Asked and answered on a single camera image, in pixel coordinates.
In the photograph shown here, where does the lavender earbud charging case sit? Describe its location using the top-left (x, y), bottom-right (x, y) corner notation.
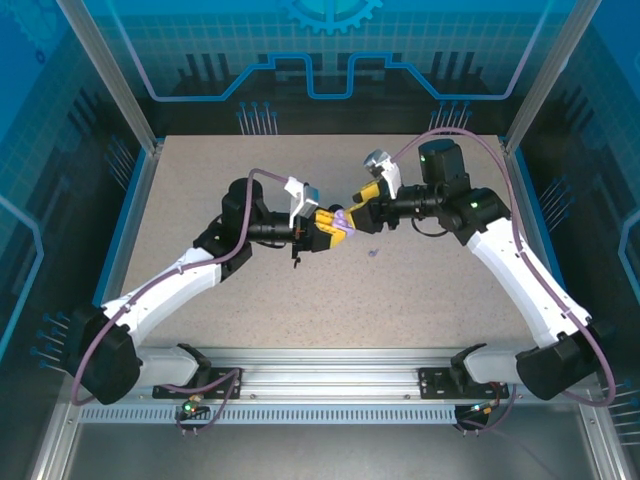
top-left (329, 202), bottom-right (358, 240)

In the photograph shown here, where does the left green LED circuit board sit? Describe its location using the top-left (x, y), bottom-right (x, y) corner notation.
top-left (180, 395), bottom-right (207, 420)

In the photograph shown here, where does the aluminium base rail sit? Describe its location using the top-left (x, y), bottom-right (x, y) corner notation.
top-left (134, 346), bottom-right (599, 407)

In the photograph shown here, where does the aluminium left side rail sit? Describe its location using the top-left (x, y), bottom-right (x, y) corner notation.
top-left (92, 142), bottom-right (164, 361)

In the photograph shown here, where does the slotted grey cable duct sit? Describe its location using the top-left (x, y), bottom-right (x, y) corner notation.
top-left (79, 405), bottom-right (459, 425)

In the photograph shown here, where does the aluminium right frame post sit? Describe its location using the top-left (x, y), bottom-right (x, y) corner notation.
top-left (504, 0), bottom-right (601, 151)

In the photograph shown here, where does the aluminium frame post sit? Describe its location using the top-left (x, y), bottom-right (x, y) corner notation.
top-left (54, 0), bottom-right (164, 151)
top-left (504, 0), bottom-right (601, 151)

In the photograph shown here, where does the aluminium left frame post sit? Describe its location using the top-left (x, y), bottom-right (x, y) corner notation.
top-left (54, 0), bottom-right (164, 151)

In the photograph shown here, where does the thin purple trailing cable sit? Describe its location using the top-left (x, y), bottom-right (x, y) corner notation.
top-left (462, 419), bottom-right (556, 480)

